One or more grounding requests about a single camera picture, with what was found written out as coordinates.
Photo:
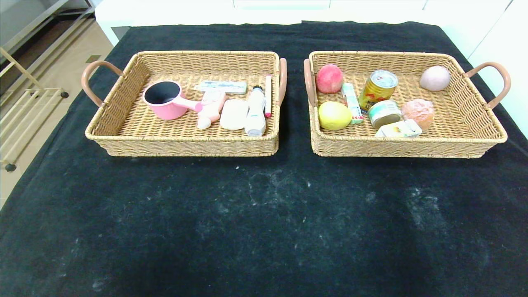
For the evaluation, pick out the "pink lotion bottle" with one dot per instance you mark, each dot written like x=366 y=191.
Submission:
x=211 y=108

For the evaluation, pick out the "pink red peach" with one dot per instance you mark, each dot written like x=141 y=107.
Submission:
x=329 y=79

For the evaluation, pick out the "red Hi-Chew candy pack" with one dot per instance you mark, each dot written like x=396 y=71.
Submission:
x=352 y=104

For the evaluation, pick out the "pink saucepan with dark inside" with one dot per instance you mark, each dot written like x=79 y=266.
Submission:
x=166 y=104

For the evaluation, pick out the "small tin can green label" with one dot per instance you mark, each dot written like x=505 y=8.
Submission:
x=383 y=113

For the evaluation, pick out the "golden drink can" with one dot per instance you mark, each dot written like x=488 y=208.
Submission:
x=377 y=93

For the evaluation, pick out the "small white bottle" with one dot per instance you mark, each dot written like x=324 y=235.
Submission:
x=255 y=116

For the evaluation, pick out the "white soap bar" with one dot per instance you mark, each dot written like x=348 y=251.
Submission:
x=234 y=115

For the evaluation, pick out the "white pen with pink tip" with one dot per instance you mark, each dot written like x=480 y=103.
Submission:
x=268 y=95

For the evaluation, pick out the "toothpaste tube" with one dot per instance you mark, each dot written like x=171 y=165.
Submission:
x=221 y=87

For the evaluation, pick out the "yellow lemon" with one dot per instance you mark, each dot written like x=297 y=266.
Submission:
x=334 y=116

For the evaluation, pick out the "small juice carton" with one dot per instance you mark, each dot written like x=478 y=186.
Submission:
x=399 y=129

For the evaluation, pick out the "lumpy orange brown bread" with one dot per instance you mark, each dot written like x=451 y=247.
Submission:
x=418 y=111

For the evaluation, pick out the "white low cabinet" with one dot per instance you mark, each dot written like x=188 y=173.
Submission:
x=165 y=12

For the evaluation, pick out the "pale pink egg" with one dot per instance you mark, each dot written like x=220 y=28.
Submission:
x=434 y=78

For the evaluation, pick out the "grey metal shelf unit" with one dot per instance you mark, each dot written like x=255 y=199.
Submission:
x=41 y=16

